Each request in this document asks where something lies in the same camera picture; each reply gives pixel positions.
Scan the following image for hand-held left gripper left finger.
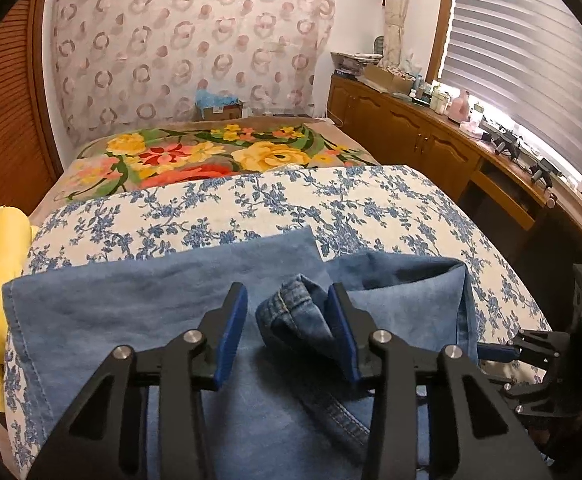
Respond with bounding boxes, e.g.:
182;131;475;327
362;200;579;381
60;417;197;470
28;282;249;480

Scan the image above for blue floral white quilt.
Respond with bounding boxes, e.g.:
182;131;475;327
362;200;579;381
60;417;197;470
3;164;554;466

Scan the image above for light blue plastic bag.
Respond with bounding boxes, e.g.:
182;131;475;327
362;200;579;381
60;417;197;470
195;87;242;109

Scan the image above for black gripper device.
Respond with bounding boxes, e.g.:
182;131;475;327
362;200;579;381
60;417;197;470
528;157;562;191
486;127;524;161

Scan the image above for blue denim pants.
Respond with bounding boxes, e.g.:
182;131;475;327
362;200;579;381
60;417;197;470
2;225;480;480

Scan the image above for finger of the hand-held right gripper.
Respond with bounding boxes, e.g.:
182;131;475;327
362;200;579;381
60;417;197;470
477;331;570;377
501;367;572;418

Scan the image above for pink bottle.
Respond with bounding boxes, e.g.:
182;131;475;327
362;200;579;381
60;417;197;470
451;90;474;121

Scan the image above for colourful flower print blanket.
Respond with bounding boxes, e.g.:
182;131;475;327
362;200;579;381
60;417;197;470
28;116;382;221

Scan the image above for small cardboard box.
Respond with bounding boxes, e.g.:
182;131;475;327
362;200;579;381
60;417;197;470
196;101;246;122

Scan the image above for beige drape curtain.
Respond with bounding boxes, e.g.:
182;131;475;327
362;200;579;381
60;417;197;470
378;0;412;68

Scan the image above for circle patterned sheer curtain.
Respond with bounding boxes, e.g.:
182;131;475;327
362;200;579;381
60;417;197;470
46;0;336;146

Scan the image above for open cardboard box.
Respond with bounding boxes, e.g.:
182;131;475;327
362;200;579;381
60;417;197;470
358;63;414;93

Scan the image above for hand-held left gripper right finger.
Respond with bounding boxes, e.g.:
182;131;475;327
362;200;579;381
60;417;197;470
327;282;554;480

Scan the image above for striped window blind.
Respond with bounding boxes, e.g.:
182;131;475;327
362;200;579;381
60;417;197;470
443;0;582;186

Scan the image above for printed flat box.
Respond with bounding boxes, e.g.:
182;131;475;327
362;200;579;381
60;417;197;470
331;51;384;76

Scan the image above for wooden slatted wardrobe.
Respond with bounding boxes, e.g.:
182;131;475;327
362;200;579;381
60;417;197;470
0;0;64;226

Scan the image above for wooden sideboard cabinet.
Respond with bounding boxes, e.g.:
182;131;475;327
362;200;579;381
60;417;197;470
327;72;582;271

